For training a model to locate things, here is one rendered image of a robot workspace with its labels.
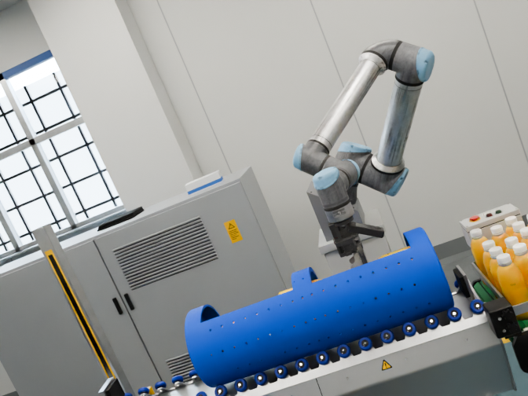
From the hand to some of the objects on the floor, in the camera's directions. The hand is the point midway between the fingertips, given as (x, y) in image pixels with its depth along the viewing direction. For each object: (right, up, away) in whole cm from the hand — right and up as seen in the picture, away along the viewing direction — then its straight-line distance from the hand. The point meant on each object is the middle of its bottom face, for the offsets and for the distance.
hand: (369, 269), depth 181 cm
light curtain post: (-64, -143, +71) cm, 172 cm away
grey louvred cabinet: (-91, -128, +222) cm, 272 cm away
